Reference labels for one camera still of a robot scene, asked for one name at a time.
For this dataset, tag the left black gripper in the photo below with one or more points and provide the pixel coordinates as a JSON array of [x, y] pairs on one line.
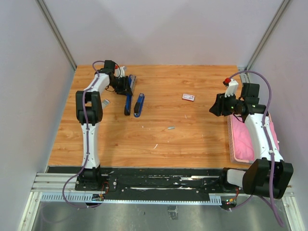
[[125, 89]]

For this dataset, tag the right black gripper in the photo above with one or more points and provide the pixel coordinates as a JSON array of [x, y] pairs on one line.
[[218, 108]]

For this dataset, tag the blue stapler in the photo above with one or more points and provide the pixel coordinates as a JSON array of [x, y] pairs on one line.
[[127, 108], [138, 105]]

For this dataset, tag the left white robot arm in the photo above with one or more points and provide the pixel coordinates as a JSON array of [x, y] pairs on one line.
[[89, 113]]

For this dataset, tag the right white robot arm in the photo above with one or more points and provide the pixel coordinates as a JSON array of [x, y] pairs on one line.
[[269, 175]]

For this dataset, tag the silver staple strip block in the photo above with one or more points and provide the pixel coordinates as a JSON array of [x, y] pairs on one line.
[[105, 103]]

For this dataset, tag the red staple box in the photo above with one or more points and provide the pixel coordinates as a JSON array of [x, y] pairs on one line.
[[188, 97]]

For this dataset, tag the pink cloth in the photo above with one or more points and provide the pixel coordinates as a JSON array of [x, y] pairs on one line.
[[245, 148]]

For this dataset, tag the pink plastic basket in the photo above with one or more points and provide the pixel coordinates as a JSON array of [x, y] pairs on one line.
[[269, 131]]

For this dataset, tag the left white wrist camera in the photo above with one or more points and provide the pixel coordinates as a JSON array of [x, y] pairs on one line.
[[120, 71]]

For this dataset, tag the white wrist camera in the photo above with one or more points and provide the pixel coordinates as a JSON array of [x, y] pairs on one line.
[[120, 71], [232, 87]]

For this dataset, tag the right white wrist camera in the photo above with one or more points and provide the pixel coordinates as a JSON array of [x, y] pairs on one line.
[[232, 87]]

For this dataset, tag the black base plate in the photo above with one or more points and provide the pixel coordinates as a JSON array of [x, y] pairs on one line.
[[145, 183]]

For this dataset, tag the grey cable duct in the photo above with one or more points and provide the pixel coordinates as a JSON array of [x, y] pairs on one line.
[[89, 198]]

